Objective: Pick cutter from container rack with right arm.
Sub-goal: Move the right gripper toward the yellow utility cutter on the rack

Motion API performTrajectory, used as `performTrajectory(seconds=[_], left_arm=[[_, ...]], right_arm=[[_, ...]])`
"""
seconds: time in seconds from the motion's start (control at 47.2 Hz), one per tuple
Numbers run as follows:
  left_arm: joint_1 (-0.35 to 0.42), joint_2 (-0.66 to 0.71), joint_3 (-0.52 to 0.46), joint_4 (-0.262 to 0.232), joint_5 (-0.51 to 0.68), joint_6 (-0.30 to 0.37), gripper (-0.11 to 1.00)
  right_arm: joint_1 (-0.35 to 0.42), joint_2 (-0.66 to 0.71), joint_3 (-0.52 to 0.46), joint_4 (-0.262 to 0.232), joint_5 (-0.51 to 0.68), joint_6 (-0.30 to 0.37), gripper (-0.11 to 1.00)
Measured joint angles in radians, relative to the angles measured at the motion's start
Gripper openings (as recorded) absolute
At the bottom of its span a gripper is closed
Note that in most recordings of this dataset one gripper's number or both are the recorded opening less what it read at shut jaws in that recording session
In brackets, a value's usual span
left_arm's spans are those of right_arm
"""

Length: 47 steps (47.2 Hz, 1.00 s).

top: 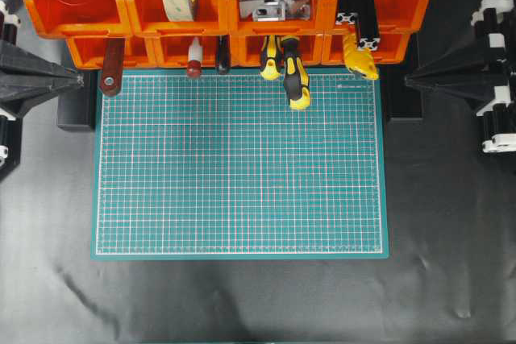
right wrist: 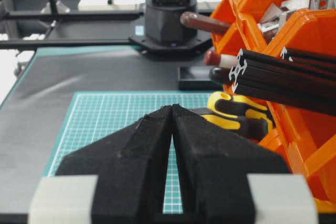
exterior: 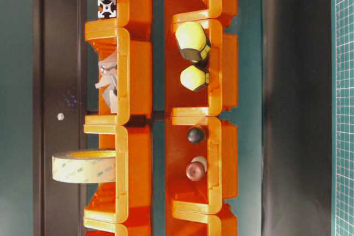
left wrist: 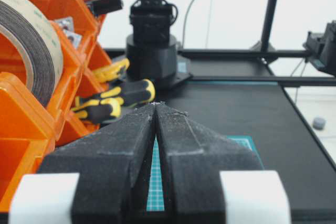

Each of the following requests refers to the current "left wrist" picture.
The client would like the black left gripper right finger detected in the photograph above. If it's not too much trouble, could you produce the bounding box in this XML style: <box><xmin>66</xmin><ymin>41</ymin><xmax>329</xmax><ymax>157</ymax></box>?
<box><xmin>156</xmin><ymin>103</ymin><xmax>263</xmax><ymax>223</ymax></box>

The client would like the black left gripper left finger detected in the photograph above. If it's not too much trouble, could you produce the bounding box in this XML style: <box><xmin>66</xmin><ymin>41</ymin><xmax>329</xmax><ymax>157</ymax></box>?
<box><xmin>38</xmin><ymin>104</ymin><xmax>155</xmax><ymax>223</ymax></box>

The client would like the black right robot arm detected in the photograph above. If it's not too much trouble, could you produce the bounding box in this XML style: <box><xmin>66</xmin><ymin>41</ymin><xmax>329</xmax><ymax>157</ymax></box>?
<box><xmin>157</xmin><ymin>32</ymin><xmax>335</xmax><ymax>223</ymax></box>

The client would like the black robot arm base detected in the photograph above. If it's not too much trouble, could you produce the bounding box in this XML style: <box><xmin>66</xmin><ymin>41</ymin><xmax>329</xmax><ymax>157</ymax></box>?
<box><xmin>125</xmin><ymin>0</ymin><xmax>192</xmax><ymax>90</ymax></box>

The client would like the orange container rack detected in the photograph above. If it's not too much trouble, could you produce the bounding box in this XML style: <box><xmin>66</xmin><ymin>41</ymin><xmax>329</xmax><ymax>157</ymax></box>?
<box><xmin>1</xmin><ymin>0</ymin><xmax>111</xmax><ymax>214</ymax></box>

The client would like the green cutting mat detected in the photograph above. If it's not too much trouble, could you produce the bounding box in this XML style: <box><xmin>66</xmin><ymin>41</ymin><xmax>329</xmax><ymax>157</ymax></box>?
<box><xmin>146</xmin><ymin>135</ymin><xmax>259</xmax><ymax>212</ymax></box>

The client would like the small grey cap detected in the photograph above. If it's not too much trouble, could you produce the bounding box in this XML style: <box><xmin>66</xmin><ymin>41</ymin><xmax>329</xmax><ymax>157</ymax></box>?
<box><xmin>312</xmin><ymin>116</ymin><xmax>326</xmax><ymax>130</ymax></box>

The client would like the black device in bin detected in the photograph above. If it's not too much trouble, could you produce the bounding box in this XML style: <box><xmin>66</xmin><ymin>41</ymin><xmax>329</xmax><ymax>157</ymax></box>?
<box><xmin>85</xmin><ymin>0</ymin><xmax>123</xmax><ymax>17</ymax></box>

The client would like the beige double-sided tape roll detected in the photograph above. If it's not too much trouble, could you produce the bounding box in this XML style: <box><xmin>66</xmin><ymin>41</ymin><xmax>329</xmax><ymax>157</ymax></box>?
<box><xmin>1</xmin><ymin>0</ymin><xmax>64</xmax><ymax>106</ymax></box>

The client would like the black yellow screwdriver handle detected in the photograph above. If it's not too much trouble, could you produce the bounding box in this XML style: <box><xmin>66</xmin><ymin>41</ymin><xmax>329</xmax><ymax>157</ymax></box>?
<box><xmin>71</xmin><ymin>98</ymin><xmax>121</xmax><ymax>124</ymax></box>
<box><xmin>92</xmin><ymin>79</ymin><xmax>155</xmax><ymax>107</ymax></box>

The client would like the black aluminium frame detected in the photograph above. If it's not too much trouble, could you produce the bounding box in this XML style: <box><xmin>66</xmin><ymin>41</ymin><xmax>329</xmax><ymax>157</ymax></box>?
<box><xmin>177</xmin><ymin>0</ymin><xmax>335</xmax><ymax>88</ymax></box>

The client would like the grey cable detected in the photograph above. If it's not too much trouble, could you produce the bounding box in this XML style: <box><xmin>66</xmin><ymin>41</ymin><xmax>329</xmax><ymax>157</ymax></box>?
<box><xmin>181</xmin><ymin>0</ymin><xmax>215</xmax><ymax>50</ymax></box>

